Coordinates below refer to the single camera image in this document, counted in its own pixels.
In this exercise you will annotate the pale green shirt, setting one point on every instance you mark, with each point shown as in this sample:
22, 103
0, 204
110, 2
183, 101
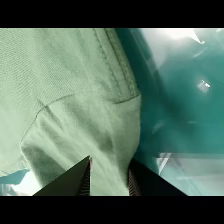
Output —
66, 100

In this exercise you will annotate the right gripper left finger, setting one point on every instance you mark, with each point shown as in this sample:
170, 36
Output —
71, 181

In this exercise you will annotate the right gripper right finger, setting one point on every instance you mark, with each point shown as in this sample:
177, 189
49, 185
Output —
151, 183

